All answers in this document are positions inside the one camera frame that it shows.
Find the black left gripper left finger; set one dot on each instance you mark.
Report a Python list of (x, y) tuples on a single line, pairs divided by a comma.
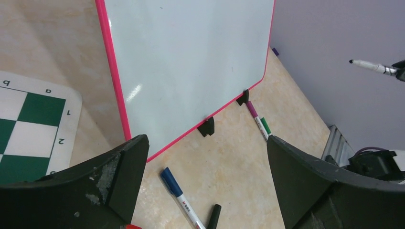
[(100, 193)]

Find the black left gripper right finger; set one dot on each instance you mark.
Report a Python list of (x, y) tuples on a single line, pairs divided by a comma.
[(315, 194)]

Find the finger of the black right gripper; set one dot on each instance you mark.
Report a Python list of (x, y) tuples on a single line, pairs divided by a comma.
[(400, 73)]

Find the black marker without cap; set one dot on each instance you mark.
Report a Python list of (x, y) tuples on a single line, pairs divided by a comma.
[(376, 67)]

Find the black marker cap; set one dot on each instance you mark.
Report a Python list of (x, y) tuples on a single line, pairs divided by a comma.
[(214, 218)]

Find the pink framed whiteboard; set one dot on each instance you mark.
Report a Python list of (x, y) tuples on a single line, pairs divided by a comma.
[(176, 63)]

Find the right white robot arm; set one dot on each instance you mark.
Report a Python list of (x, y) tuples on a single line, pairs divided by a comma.
[(372, 161)]

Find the black whiteboard stand foot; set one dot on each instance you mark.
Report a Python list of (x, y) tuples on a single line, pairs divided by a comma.
[(244, 98)]

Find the red capped marker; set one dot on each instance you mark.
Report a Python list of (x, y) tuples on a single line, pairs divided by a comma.
[(130, 226)]

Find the blue capped marker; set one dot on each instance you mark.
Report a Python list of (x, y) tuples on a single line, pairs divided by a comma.
[(174, 188)]

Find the green capped marker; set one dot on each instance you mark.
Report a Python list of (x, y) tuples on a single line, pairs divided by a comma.
[(265, 125)]

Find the green white chessboard mat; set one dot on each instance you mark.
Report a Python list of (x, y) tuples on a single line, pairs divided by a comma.
[(38, 125)]

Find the purple capped marker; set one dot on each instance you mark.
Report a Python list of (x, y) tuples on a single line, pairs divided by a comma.
[(257, 120)]

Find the purple toy block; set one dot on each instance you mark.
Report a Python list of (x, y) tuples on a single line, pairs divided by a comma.
[(275, 51)]

